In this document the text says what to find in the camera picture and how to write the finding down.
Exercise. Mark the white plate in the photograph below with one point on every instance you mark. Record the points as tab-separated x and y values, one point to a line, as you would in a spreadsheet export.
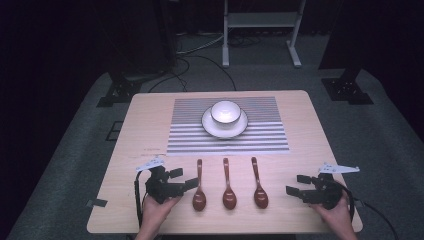
225	132

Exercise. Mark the person's left hand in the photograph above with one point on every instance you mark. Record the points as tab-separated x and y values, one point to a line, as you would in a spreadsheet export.
155	213

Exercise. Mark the white metal stand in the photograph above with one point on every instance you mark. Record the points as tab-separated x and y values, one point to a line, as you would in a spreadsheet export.
261	19

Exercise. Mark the black stand base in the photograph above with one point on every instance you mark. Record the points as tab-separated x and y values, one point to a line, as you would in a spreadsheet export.
120	91
346	90

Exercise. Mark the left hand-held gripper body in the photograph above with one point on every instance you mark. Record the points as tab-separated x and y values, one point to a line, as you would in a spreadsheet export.
160	190

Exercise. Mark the person's right hand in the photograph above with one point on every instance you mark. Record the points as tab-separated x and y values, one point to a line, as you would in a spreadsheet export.
336	216

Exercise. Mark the white bowl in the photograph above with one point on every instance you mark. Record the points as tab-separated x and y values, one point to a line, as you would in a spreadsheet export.
225	113

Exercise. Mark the grey tape piece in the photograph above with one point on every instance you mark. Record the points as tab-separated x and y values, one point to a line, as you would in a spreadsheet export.
97	202

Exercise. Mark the striped placemat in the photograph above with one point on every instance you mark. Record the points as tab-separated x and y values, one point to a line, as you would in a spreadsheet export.
190	133

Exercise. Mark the red-brown spoon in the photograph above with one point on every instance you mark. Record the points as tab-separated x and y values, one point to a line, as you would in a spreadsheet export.
260	198
199	201
229	199

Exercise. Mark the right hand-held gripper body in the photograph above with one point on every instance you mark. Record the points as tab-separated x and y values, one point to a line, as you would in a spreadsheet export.
325	195

